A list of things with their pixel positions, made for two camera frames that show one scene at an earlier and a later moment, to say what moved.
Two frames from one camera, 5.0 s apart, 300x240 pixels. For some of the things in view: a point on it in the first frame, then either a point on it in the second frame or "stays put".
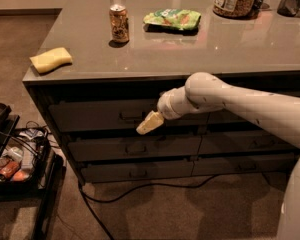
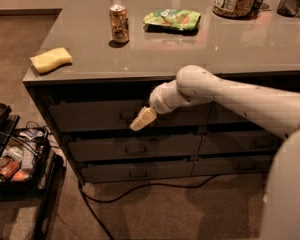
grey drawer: [118, 116] stays put
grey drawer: [247, 142] stays put
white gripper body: [165, 106] -> [157, 102]
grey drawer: [134, 148] stays put
